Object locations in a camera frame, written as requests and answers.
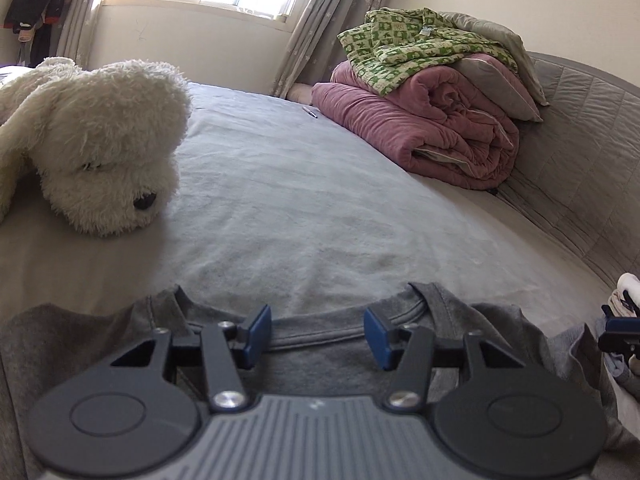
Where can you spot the white plush dog toy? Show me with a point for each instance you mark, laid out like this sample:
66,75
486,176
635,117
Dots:
100,135

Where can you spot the pale pink pillow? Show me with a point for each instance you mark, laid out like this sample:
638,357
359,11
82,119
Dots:
300,94

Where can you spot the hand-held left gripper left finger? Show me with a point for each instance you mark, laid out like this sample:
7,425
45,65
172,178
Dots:
257,332

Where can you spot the grey quilted headboard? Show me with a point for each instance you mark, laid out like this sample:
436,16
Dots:
575,160

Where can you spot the pink folded quilt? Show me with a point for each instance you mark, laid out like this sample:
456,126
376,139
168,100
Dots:
425,120

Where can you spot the stack of folded clothes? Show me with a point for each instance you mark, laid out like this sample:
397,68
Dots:
625,295

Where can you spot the beige blanket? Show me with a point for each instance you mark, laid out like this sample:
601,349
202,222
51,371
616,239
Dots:
495,35

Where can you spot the pen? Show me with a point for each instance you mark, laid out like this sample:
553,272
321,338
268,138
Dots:
310,112

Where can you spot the green patterned blanket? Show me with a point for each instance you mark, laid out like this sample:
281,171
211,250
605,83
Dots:
400,40

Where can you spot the grey pink pillow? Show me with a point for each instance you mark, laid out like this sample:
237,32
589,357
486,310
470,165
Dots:
500,80

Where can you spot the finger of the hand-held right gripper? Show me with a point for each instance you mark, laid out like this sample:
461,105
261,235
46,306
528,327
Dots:
620,339

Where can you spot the grey star-print curtain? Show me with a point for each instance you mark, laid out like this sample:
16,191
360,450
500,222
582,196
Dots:
80,20
320,20

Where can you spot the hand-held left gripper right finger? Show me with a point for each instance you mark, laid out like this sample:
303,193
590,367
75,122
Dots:
377,335

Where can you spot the grey t-shirt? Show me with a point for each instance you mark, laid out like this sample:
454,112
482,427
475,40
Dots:
320,360

